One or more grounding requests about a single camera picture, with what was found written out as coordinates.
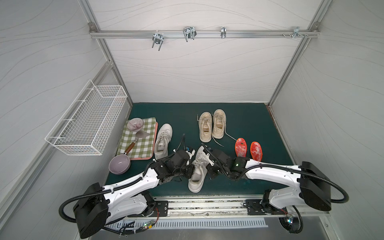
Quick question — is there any white sneaker front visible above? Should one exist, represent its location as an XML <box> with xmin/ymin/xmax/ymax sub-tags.
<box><xmin>188</xmin><ymin>146</ymin><xmax>214</xmax><ymax>193</ymax></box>

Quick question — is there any white sneaker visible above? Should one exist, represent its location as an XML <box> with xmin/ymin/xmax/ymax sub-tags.
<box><xmin>188</xmin><ymin>146</ymin><xmax>214</xmax><ymax>193</ymax></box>
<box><xmin>154</xmin><ymin>124</ymin><xmax>173</xmax><ymax>160</ymax></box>

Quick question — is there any red orange insole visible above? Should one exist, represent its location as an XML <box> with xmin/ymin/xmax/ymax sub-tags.
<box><xmin>235</xmin><ymin>138</ymin><xmax>248</xmax><ymax>158</ymax></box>

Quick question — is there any beige lace sneaker with laces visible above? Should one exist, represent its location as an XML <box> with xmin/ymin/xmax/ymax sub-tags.
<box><xmin>212</xmin><ymin>109</ymin><xmax>236</xmax><ymax>141</ymax></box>

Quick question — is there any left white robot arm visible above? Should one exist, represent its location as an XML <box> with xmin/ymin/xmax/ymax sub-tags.
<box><xmin>59</xmin><ymin>148</ymin><xmax>196</xmax><ymax>239</ymax></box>

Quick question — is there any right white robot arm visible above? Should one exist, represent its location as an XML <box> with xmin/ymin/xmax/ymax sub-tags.
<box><xmin>203</xmin><ymin>147</ymin><xmax>350</xmax><ymax>214</ymax></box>

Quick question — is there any green checkered cloth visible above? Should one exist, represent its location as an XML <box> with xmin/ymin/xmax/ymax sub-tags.
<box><xmin>116</xmin><ymin>116</ymin><xmax>159</xmax><ymax>161</ymax></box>

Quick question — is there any metal U-bolt hook left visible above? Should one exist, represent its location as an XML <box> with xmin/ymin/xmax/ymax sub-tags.
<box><xmin>152</xmin><ymin>33</ymin><xmax>164</xmax><ymax>51</ymax></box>

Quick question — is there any metal u-bolt hook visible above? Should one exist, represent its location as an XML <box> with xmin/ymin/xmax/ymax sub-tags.
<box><xmin>183</xmin><ymin>27</ymin><xmax>197</xmax><ymax>42</ymax></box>
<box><xmin>152</xmin><ymin>33</ymin><xmax>164</xmax><ymax>51</ymax></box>

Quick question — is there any metal U-bolt hook middle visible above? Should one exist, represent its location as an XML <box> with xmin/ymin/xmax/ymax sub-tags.
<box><xmin>183</xmin><ymin>27</ymin><xmax>197</xmax><ymax>42</ymax></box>

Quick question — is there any metal clip hook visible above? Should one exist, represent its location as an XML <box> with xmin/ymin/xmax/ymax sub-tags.
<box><xmin>221</xmin><ymin>27</ymin><xmax>227</xmax><ymax>39</ymax></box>

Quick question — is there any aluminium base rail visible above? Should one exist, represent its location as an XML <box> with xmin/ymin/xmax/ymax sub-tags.
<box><xmin>83</xmin><ymin>196</ymin><xmax>331</xmax><ymax>221</ymax></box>

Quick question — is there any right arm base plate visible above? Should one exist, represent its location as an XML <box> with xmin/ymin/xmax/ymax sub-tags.
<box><xmin>243</xmin><ymin>199</ymin><xmax>288</xmax><ymax>216</ymax></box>

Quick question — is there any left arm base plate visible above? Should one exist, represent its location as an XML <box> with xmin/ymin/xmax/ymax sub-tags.
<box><xmin>128</xmin><ymin>201</ymin><xmax>169</xmax><ymax>218</ymax></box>

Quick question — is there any purple saucepan wooden handle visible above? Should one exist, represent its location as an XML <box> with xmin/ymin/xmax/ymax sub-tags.
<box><xmin>109</xmin><ymin>138</ymin><xmax>139</xmax><ymax>175</ymax></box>

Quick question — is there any white slotted cable duct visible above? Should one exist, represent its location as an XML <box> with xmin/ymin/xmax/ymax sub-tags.
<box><xmin>107</xmin><ymin>218</ymin><xmax>268</xmax><ymax>231</ymax></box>

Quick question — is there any white wire basket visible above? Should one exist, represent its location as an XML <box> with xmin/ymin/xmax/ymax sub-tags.
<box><xmin>45</xmin><ymin>80</ymin><xmax>127</xmax><ymax>156</ymax></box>

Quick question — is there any metal bracket hook right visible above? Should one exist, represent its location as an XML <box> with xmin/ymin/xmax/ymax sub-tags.
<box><xmin>282</xmin><ymin>27</ymin><xmax>309</xmax><ymax>39</ymax></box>

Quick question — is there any metal crossbar rail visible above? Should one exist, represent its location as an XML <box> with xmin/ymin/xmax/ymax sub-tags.
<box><xmin>90</xmin><ymin>29</ymin><xmax>321</xmax><ymax>39</ymax></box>

